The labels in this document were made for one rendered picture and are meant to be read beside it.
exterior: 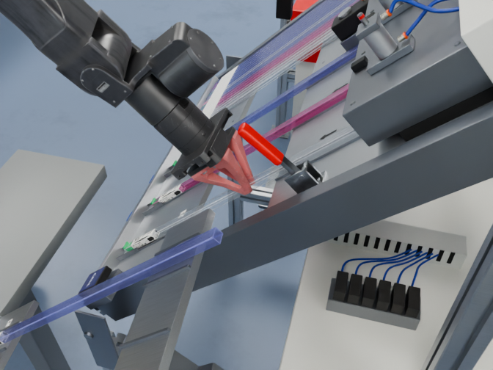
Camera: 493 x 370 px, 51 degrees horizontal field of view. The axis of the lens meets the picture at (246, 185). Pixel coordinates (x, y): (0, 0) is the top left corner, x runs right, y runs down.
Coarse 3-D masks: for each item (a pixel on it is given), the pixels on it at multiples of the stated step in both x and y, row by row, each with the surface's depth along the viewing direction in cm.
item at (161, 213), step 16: (240, 112) 99; (224, 128) 99; (160, 192) 100; (192, 192) 87; (208, 192) 83; (160, 208) 93; (176, 208) 87; (192, 208) 81; (144, 224) 94; (160, 224) 87; (160, 240) 82; (128, 256) 87; (144, 256) 82
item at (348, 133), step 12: (348, 132) 59; (324, 144) 61; (336, 144) 60; (300, 156) 63; (312, 156) 63; (276, 168) 66; (252, 180) 69; (264, 180) 67; (228, 192) 72; (204, 204) 75; (216, 204) 73; (180, 216) 79; (192, 216) 76; (156, 228) 83; (168, 228) 80
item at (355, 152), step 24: (336, 48) 85; (336, 72) 78; (312, 96) 78; (312, 120) 72; (336, 120) 66; (312, 144) 66; (360, 144) 57; (384, 144) 54; (336, 168) 57; (288, 192) 62
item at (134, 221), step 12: (204, 96) 123; (168, 156) 107; (168, 168) 106; (156, 180) 102; (144, 192) 100; (156, 192) 101; (144, 204) 98; (132, 216) 95; (144, 216) 96; (132, 228) 93; (120, 240) 91; (120, 252) 90; (108, 264) 87
